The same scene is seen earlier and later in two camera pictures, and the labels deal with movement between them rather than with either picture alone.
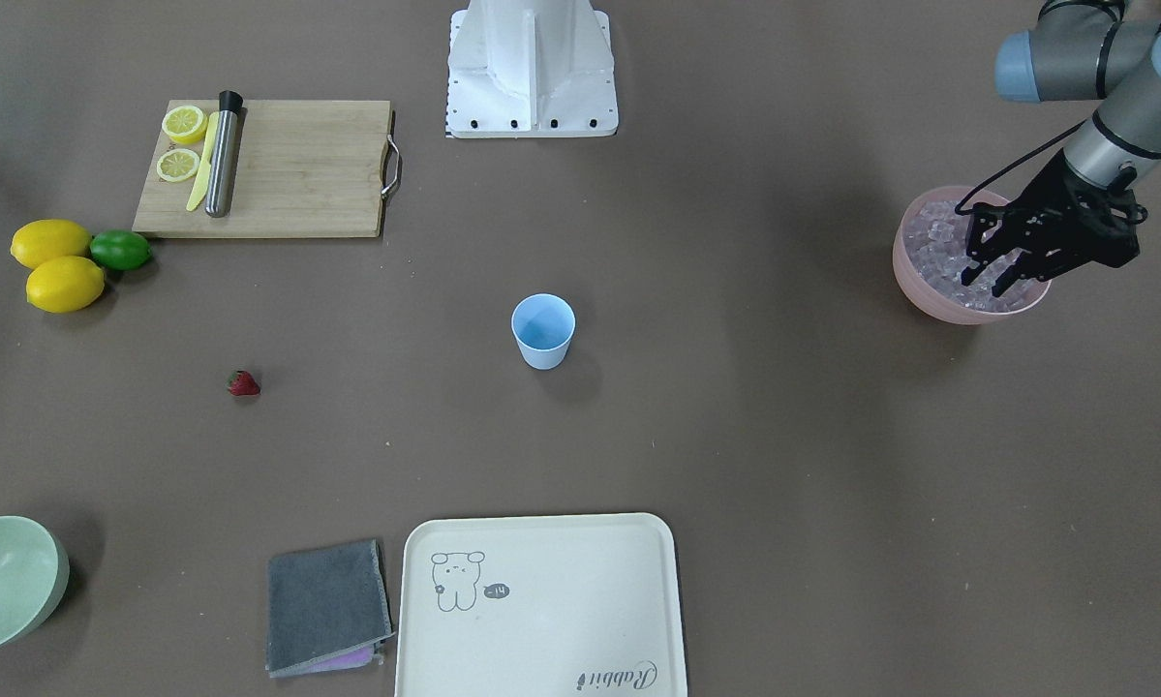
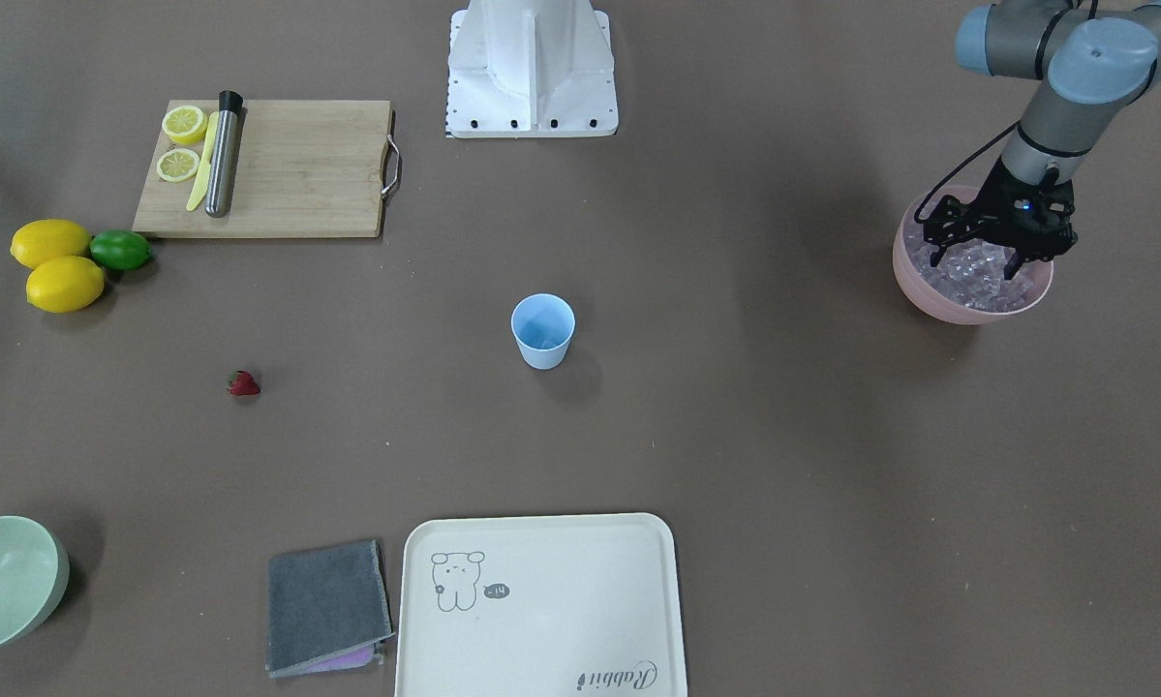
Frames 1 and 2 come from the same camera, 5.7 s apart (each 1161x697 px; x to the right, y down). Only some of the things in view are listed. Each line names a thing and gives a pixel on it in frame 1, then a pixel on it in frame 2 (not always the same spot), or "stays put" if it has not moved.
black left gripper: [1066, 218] -> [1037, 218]
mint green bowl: [14, 574] stays put
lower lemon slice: [177, 165] stays put
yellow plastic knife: [201, 186] stays put
